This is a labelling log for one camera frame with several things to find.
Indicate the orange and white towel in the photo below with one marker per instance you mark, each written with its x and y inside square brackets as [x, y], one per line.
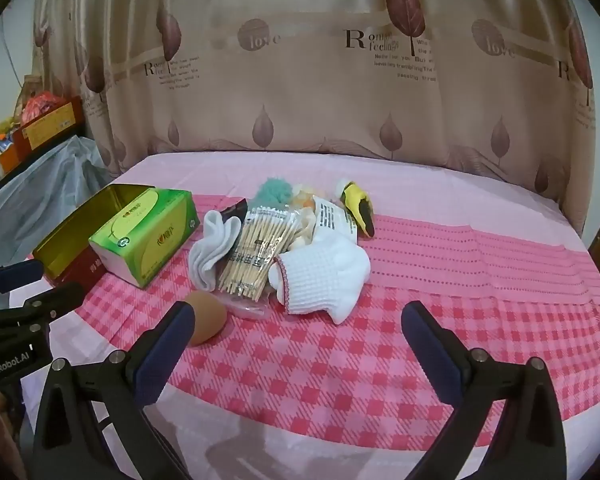
[305, 202]

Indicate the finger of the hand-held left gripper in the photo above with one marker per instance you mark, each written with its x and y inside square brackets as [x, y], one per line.
[55, 302]
[20, 272]

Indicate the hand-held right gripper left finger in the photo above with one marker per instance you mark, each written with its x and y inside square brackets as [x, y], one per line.
[165, 355]

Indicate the beige leaf print curtain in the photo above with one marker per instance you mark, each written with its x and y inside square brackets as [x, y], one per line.
[305, 100]

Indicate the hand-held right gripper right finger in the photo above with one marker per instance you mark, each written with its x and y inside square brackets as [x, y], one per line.
[430, 355]

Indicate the green tissue box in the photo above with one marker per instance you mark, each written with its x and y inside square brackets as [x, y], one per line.
[140, 240]

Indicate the orange cardboard box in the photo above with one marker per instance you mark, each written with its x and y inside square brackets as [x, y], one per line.
[12, 152]

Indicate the teal fluffy cloth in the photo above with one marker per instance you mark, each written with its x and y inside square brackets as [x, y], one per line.
[272, 192]

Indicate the cream fuzzy cloth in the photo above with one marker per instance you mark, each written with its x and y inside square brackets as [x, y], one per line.
[302, 230]

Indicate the white knitted glove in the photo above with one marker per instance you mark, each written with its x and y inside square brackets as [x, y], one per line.
[320, 275]

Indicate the red snack bag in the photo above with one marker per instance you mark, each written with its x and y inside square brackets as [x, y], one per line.
[40, 105]

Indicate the red and gold tin box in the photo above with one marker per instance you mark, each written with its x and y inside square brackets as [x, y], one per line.
[60, 255]

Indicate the yellow cardboard box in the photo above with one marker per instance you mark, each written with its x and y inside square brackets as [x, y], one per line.
[50, 122]

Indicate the pink checkered blanket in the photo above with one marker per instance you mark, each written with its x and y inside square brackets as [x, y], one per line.
[330, 370]

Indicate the brown egg-shaped sponge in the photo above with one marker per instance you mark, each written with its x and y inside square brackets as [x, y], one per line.
[207, 317]

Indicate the black and purple box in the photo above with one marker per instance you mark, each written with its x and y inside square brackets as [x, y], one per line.
[235, 208]

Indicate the grey plastic bag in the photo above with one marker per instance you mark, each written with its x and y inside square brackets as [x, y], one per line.
[40, 185]

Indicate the white socks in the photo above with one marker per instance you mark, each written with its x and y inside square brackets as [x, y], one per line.
[207, 255]

